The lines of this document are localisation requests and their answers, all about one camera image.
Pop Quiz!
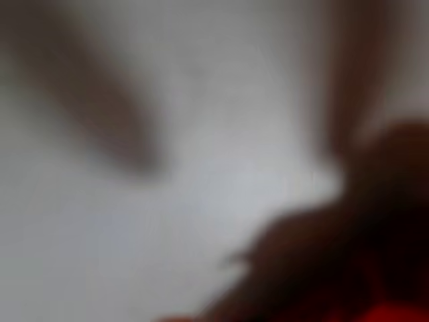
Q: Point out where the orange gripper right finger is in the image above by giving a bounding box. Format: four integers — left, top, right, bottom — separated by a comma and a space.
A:
361, 301, 429, 322

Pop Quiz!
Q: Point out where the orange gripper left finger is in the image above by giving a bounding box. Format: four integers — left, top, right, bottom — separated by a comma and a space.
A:
156, 315, 202, 322

